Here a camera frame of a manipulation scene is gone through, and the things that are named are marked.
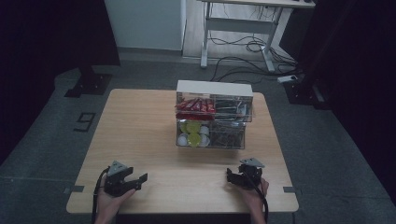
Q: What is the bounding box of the pile of dark clear sachets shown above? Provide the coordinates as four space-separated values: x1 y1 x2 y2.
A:
210 121 246 148

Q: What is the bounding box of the pile of black stick packets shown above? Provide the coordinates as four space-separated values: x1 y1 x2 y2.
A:
214 100 250 121

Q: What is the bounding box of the black stand base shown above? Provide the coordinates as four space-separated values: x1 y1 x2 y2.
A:
283 77 332 110
64 64 113 98

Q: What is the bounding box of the person's left hand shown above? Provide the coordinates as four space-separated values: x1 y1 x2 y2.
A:
97 175 137 217

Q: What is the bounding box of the white desk frame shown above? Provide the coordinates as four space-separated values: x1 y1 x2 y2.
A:
198 0 317 74

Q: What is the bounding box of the white power strip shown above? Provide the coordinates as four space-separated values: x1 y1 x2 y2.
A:
276 74 299 84

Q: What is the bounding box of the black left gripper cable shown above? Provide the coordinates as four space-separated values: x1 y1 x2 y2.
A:
91 166 111 224

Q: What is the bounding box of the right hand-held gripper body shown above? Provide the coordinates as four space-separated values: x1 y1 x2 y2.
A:
238 157 266 190

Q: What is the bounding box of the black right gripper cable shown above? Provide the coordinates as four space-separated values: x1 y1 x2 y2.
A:
242 170 270 224

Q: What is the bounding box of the heap of coffee capsules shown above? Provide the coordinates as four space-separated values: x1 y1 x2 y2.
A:
177 120 212 148

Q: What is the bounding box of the green lid brown pod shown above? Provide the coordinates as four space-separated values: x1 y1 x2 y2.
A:
187 133 202 148

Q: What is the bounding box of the person's right hand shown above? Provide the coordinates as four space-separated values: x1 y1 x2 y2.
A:
241 176 271 214

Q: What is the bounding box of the clear acrylic organizer white top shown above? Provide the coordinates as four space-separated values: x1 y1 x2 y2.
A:
175 79 255 150

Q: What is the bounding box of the pile of red stick packets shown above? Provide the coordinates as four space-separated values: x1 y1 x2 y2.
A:
175 97 217 121

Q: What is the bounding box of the white cabinet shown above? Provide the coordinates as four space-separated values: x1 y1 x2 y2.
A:
104 0 188 52

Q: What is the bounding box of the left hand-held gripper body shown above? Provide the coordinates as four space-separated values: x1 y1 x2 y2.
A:
103 160 138 198

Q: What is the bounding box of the tangle of black floor cables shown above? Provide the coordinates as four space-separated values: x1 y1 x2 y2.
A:
207 31 301 84

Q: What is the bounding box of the dark curtain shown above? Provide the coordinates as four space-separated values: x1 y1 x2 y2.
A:
295 0 396 200
0 0 121 164

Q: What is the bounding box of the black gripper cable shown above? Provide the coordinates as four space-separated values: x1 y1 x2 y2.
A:
242 170 270 224
91 166 111 224

